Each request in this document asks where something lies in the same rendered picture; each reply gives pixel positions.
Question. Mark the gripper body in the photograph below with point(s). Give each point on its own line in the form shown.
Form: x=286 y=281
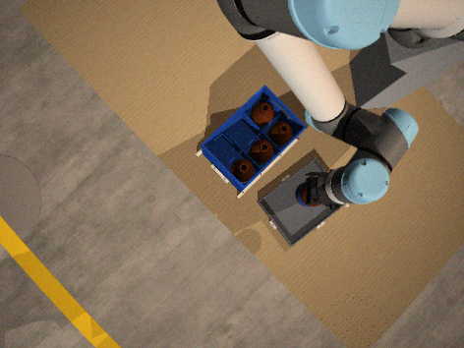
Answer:
x=317 y=188

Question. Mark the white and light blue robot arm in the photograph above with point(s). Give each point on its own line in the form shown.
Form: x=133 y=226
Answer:
x=349 y=25

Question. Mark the blue divided crate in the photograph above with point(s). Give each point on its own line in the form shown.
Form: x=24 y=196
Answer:
x=222 y=151

